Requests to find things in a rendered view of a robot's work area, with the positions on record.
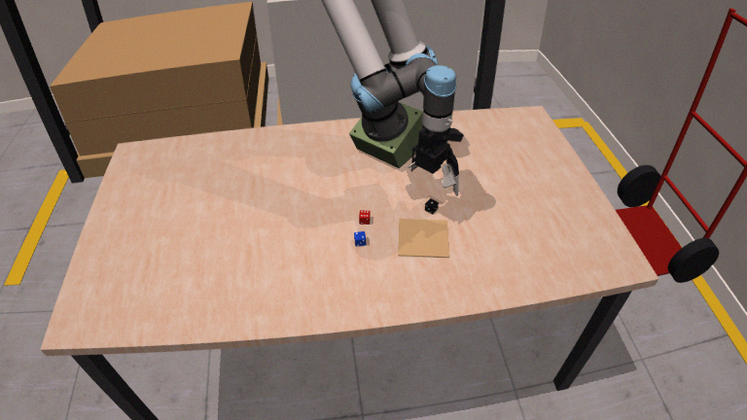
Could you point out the red die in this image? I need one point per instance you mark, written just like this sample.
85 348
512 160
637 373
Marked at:
364 217

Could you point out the black die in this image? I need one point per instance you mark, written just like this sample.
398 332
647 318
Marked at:
431 206

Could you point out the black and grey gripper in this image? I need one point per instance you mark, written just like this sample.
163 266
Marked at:
431 152

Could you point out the blue die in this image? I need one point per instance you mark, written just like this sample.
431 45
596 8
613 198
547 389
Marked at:
360 238

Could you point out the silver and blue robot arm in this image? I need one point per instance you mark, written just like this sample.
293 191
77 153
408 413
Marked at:
377 89

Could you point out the tan flat mat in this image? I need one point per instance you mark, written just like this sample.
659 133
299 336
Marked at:
423 238

